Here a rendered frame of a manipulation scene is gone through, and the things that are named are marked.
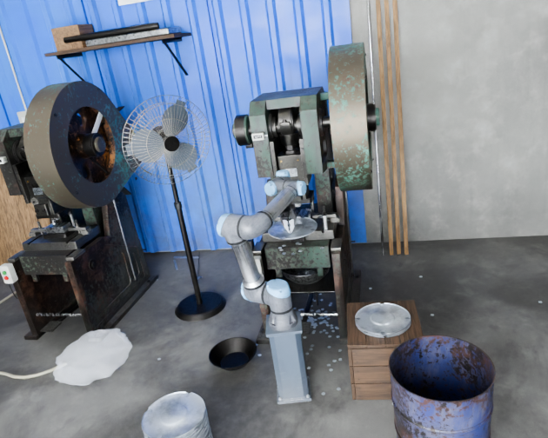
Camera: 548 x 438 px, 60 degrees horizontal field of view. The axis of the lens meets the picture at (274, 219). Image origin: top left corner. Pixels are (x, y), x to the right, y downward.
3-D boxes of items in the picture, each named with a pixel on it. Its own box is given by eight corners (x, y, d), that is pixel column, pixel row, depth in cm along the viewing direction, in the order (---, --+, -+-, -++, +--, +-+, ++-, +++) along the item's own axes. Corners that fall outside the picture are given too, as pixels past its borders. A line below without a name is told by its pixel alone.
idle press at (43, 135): (119, 352, 323) (38, 89, 260) (-1, 348, 348) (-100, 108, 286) (201, 252, 460) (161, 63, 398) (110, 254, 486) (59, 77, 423)
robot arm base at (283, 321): (298, 328, 242) (296, 312, 239) (269, 332, 243) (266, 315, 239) (297, 312, 256) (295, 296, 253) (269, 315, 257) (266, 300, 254)
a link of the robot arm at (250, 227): (256, 225, 212) (305, 175, 246) (236, 223, 218) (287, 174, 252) (262, 247, 218) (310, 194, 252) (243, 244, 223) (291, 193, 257)
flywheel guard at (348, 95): (374, 209, 251) (363, 45, 222) (320, 213, 258) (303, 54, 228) (374, 157, 345) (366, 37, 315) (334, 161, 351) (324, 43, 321)
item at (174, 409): (216, 396, 226) (215, 395, 225) (186, 445, 201) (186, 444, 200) (163, 389, 236) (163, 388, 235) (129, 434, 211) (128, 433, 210)
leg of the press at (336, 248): (357, 344, 296) (345, 209, 264) (339, 344, 299) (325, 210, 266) (361, 273, 379) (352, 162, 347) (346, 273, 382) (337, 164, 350)
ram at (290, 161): (305, 202, 287) (300, 153, 276) (281, 202, 290) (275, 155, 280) (309, 192, 303) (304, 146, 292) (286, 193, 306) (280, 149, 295)
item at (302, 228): (259, 237, 275) (259, 235, 275) (281, 216, 298) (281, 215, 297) (305, 242, 262) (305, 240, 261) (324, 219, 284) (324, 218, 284)
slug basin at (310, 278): (330, 288, 302) (329, 275, 298) (277, 289, 310) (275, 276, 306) (334, 263, 333) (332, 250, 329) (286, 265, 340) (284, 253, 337)
